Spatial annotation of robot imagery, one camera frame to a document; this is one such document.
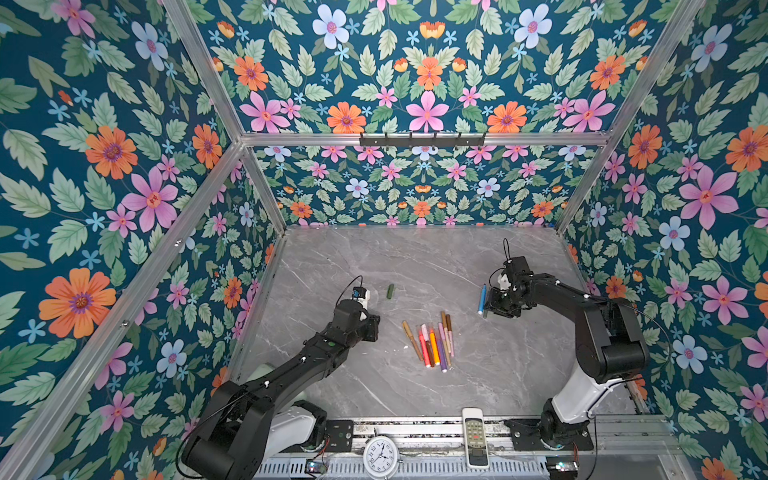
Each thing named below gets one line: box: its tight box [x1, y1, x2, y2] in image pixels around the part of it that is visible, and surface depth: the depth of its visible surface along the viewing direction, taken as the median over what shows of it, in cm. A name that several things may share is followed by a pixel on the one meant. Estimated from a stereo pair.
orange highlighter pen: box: [429, 328, 440, 365], surface depth 90 cm
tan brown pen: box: [402, 320, 423, 361], surface depth 93 cm
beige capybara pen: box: [441, 311, 451, 366], surface depth 92 cm
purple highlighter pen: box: [437, 336, 448, 373], surface depth 88 cm
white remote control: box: [462, 407, 490, 469], surface depth 73 cm
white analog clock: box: [363, 436, 399, 480], surface depth 69 cm
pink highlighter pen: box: [419, 330, 431, 368], surface depth 89 cm
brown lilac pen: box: [446, 314, 455, 357], surface depth 92 cm
